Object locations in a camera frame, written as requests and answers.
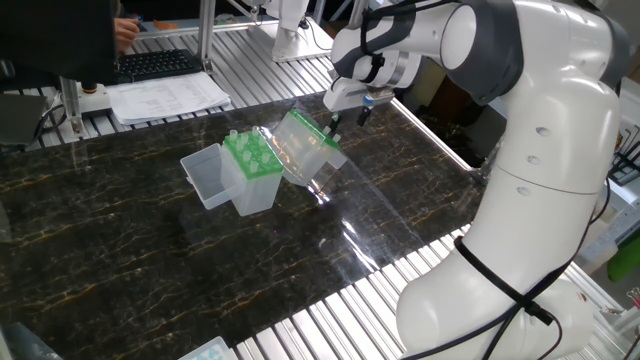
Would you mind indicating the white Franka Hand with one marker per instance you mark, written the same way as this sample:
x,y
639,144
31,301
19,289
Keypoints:
x,y
345,96

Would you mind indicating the clear tip box green rack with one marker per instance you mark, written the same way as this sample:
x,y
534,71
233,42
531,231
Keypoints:
x,y
255,197
300,157

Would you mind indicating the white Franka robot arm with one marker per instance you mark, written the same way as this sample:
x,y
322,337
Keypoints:
x,y
550,125

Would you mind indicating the bare person hand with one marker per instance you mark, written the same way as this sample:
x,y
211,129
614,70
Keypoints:
x,y
125,35

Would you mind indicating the beige cardboard panel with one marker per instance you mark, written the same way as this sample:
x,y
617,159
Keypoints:
x,y
427,82

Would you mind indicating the diagonal aluminium strut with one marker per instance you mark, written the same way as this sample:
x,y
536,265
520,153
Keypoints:
x,y
482,167

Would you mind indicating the white paper stack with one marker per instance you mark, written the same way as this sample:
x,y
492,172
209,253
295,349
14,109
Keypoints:
x,y
160,97

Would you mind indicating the black keyboard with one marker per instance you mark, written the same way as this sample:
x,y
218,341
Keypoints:
x,y
155,64

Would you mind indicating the small orange object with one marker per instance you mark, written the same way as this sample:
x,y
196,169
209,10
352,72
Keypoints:
x,y
165,24

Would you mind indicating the white stand base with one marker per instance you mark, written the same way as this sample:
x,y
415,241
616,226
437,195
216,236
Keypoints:
x,y
97,102

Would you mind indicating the black marble pattern board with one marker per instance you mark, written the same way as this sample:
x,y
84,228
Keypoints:
x,y
150,280

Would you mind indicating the clear tip box blue rack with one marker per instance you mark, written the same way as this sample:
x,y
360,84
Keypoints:
x,y
207,352

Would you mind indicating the black computer monitor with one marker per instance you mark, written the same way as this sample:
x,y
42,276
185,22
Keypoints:
x,y
50,40

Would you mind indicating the green flat object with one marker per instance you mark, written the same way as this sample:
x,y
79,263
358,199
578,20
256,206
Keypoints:
x,y
625,260

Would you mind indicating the black flat box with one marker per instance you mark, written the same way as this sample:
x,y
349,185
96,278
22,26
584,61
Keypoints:
x,y
20,120

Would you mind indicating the grey rounded object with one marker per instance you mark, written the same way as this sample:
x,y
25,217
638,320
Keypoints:
x,y
25,347

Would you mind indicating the tall aluminium frame post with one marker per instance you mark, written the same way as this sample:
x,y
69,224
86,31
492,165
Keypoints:
x,y
206,30

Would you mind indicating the short aluminium frame post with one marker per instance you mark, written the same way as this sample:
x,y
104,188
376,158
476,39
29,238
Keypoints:
x,y
71,105

